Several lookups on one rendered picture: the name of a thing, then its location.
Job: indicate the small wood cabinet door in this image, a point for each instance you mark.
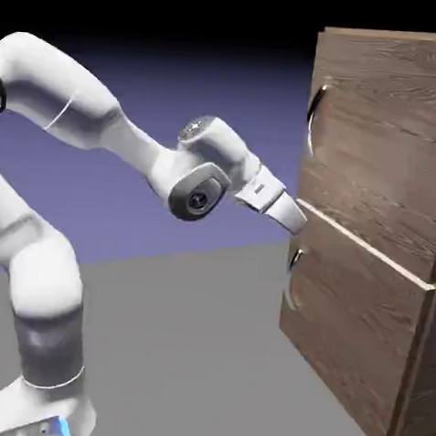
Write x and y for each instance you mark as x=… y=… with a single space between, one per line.
x=345 y=329

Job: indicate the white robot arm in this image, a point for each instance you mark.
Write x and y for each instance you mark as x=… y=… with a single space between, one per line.
x=82 y=117

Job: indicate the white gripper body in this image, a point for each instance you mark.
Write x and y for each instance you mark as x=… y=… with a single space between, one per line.
x=287 y=212

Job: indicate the large wood cabinet door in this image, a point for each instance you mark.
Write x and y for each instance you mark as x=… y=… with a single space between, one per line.
x=380 y=148

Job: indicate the dark wood cabinet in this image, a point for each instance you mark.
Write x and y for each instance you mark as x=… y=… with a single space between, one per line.
x=378 y=233

